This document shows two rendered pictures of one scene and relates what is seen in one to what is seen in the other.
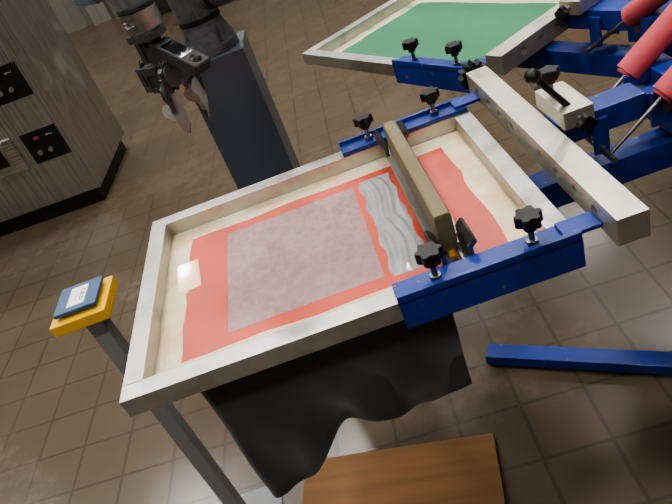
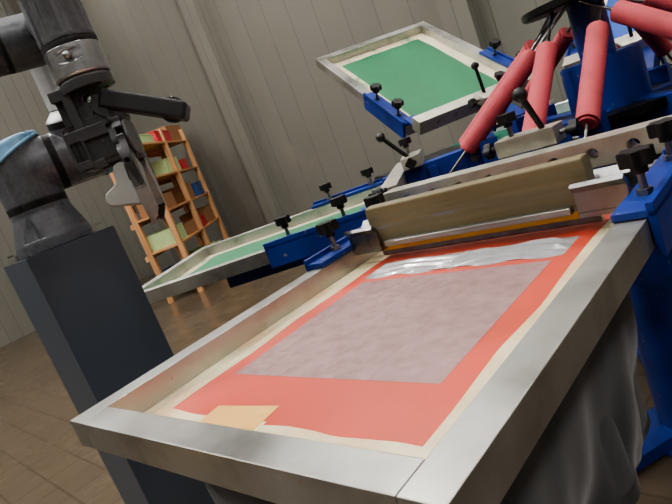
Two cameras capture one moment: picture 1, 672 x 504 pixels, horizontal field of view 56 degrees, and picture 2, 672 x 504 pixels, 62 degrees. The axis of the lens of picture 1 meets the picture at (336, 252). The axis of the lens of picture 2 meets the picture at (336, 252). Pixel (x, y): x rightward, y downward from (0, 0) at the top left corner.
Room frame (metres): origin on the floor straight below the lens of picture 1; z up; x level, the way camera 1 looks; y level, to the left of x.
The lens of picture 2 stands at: (0.61, 0.64, 1.21)
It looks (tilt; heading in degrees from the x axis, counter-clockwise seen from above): 11 degrees down; 311
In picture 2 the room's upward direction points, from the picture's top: 21 degrees counter-clockwise
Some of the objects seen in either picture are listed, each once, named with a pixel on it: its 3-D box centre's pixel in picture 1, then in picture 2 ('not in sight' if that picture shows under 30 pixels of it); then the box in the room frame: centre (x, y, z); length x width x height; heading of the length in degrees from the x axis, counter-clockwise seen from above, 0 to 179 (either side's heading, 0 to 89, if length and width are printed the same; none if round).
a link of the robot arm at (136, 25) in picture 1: (141, 21); (78, 66); (1.33, 0.18, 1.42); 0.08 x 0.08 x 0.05
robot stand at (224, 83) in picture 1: (290, 221); (175, 486); (1.80, 0.10, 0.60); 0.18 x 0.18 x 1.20; 83
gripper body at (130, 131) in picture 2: (159, 59); (99, 124); (1.33, 0.18, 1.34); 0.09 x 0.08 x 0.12; 45
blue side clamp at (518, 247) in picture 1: (487, 273); (664, 193); (0.76, -0.21, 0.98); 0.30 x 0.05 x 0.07; 86
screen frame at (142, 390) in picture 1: (324, 235); (411, 287); (1.05, 0.01, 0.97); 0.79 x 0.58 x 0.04; 86
